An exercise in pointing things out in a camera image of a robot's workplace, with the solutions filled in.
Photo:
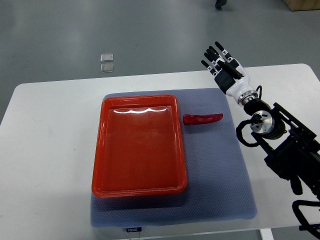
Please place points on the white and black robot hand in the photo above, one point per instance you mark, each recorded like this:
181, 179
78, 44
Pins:
229, 74

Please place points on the red pepper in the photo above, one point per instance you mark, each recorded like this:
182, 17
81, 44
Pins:
192, 119

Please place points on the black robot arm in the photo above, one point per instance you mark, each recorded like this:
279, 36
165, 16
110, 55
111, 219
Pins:
292, 151

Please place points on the red plastic tray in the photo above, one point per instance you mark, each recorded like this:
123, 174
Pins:
139, 149

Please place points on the dark shoe on floor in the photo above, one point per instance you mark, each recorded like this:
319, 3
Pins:
220, 3

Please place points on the cardboard box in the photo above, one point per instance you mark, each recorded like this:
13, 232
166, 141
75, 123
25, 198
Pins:
303, 5

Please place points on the blue-grey mesh mat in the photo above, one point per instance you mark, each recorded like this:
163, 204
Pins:
218, 189

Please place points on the upper metal floor plate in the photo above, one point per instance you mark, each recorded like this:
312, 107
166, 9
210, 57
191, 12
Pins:
106, 57

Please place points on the white table leg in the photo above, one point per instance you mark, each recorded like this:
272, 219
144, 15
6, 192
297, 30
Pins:
266, 234

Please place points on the black mat label tag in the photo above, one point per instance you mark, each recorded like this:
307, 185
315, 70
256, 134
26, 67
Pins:
134, 229

